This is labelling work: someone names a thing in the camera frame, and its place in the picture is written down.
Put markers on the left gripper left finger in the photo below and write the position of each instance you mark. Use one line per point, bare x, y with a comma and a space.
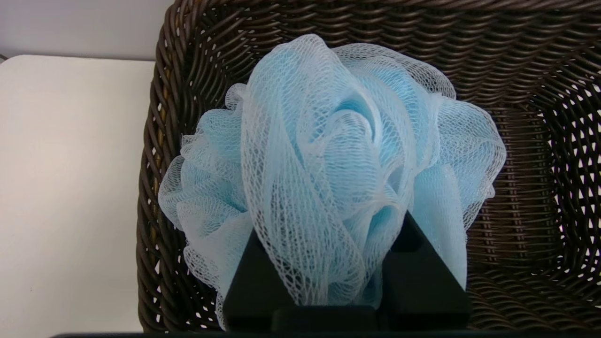
253, 286

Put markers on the dark brown wicker basket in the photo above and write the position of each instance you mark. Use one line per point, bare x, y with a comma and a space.
526, 94

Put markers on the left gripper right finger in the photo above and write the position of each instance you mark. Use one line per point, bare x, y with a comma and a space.
422, 286

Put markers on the blue mesh bath loofah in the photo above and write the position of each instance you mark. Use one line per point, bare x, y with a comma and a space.
319, 155

